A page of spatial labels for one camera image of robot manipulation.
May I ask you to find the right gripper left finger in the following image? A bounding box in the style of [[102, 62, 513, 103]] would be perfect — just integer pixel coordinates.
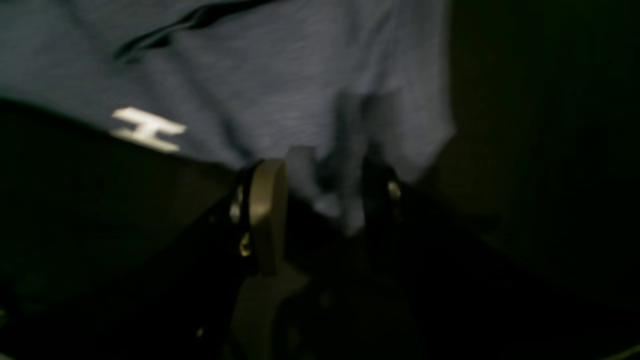
[[100, 158, 289, 360]]

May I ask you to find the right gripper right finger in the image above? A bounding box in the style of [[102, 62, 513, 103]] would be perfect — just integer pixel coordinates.
[[360, 155, 548, 360]]

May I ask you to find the blue-grey t-shirt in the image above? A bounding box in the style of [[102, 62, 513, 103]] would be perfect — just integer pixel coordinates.
[[0, 0, 454, 234]]

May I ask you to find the black table cloth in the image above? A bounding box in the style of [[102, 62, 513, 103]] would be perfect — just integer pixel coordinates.
[[1, 0, 639, 360]]

